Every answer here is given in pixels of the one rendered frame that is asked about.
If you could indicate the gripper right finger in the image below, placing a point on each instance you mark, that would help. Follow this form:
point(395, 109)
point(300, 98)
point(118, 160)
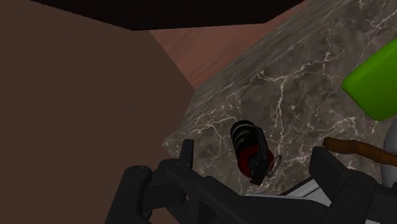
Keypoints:
point(344, 186)

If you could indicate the green rounded object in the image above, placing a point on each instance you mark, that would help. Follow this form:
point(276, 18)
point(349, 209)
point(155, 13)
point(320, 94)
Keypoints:
point(373, 85)

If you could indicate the black and red canister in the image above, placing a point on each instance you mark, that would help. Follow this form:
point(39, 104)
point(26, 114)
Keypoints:
point(251, 152)

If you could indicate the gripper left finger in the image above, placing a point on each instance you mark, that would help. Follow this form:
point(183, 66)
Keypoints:
point(173, 186)

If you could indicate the grey rounded object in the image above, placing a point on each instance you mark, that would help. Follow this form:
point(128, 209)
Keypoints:
point(390, 155)

